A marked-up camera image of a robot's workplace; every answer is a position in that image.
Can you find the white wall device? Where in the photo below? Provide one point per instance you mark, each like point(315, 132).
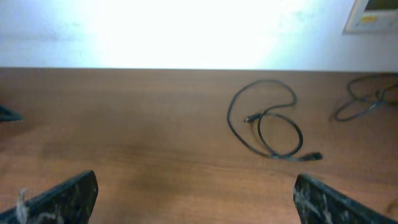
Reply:
point(371, 16)

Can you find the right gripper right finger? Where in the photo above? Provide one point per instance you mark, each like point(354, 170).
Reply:
point(318, 203)

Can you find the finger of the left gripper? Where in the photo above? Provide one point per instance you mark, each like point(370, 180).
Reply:
point(9, 115)

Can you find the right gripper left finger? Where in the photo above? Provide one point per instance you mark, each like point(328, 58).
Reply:
point(72, 202)

